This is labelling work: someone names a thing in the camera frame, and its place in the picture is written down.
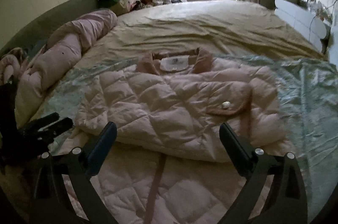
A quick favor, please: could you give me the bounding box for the white low cabinet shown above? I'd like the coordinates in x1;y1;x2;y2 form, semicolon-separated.
259;0;330;53

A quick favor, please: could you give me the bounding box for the tan bed sheet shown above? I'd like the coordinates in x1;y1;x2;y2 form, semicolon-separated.
75;0;327;69

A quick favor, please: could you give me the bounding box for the pink quilted jacket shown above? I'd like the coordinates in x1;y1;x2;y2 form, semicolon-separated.
60;48;293;223

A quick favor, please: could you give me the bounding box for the green cartoon print blanket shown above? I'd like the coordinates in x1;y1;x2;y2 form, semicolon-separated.
35;55;337;221

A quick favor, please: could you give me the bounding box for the grey bed headboard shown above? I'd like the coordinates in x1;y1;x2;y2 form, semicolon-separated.
1;0;98;58

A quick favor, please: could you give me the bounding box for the rolled pink comforter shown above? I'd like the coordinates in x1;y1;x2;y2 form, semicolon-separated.
1;9;117;128

